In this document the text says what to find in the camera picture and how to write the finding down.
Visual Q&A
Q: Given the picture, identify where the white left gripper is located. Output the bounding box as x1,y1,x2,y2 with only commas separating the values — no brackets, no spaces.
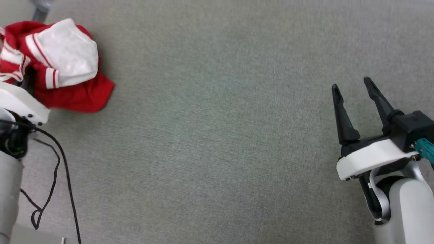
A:
0,66,50,126

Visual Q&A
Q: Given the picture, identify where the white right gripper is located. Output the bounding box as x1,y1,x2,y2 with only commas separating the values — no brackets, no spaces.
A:
332,77,419,181

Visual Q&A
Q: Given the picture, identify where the red and white basketball jersey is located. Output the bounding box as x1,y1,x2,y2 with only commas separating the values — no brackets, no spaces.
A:
0,18,115,113

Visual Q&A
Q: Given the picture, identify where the grey metal leg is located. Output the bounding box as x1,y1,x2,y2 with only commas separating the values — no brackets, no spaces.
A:
31,0,54,23

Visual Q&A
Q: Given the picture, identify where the grey fabric sofa cushion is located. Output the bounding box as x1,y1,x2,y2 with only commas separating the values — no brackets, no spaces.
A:
0,0,434,244

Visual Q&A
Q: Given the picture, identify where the thick black cable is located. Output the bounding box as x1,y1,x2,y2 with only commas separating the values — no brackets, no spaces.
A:
0,119,82,244

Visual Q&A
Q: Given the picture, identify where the thin black cable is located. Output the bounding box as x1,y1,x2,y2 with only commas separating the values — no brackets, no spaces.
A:
20,138,61,230

